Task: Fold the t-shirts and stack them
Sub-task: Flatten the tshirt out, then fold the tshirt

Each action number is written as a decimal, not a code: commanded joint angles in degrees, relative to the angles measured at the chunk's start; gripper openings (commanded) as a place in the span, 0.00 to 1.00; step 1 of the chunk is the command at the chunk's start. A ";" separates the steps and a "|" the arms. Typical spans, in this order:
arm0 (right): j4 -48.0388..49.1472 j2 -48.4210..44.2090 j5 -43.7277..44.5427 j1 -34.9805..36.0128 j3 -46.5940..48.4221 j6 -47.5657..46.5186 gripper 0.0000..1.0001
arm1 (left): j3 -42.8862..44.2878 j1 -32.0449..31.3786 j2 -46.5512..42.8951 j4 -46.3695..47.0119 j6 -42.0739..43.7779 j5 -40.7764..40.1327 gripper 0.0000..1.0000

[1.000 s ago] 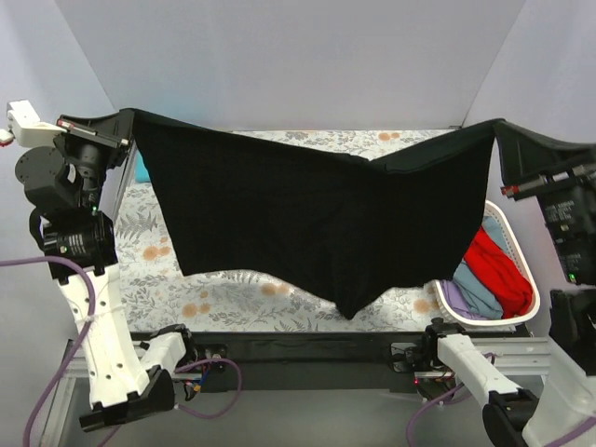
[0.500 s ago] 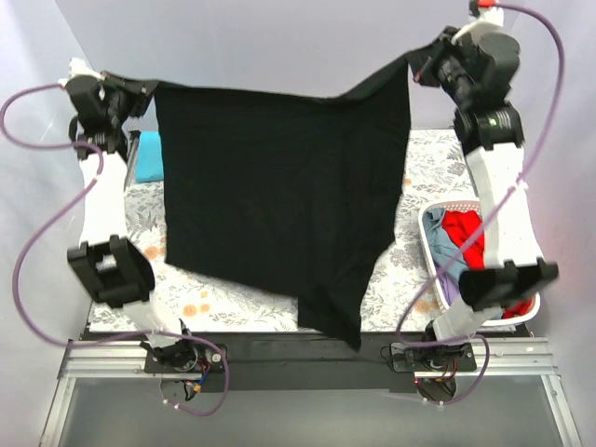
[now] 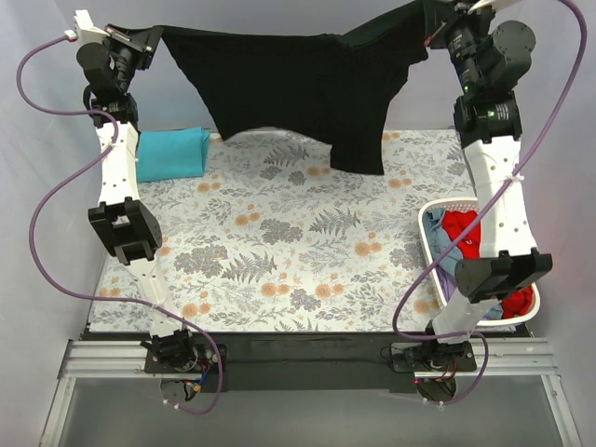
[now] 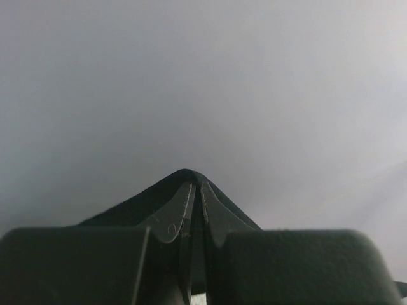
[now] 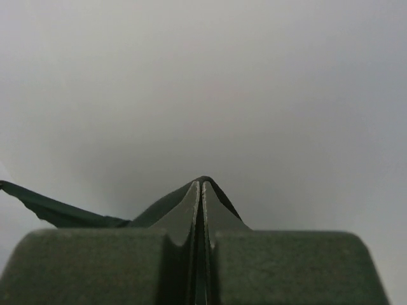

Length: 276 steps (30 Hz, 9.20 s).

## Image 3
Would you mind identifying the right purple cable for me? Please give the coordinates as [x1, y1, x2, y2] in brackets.
[391, 0, 589, 411]

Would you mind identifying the black t shirt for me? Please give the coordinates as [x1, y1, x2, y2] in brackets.
[162, 1, 427, 175]

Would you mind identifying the blue t shirt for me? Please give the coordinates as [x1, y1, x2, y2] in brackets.
[422, 209, 464, 278]

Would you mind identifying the red t shirt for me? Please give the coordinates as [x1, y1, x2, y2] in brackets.
[440, 210, 535, 321]

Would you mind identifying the lilac t shirt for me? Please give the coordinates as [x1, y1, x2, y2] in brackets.
[438, 270, 457, 302]

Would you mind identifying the aluminium frame rail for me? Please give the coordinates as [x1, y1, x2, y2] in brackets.
[41, 334, 581, 446]

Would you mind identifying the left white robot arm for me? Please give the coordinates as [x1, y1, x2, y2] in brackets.
[75, 19, 198, 373]

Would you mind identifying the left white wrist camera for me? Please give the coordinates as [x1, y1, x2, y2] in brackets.
[64, 9, 109, 43]

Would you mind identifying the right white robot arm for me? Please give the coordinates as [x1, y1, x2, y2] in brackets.
[391, 1, 553, 371]

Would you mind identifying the folded teal t shirt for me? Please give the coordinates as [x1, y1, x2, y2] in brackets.
[136, 128, 210, 183]

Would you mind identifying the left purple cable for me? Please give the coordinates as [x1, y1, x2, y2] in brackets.
[16, 32, 224, 415]

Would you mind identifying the white laundry basket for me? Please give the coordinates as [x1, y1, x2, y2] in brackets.
[417, 197, 541, 331]

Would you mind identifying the floral tablecloth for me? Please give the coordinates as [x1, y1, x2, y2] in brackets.
[88, 129, 481, 333]

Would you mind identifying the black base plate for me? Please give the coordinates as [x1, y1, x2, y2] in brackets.
[141, 332, 477, 393]

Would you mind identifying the purple cable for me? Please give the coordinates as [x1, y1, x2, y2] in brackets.
[16, 32, 224, 415]
[391, 0, 589, 411]

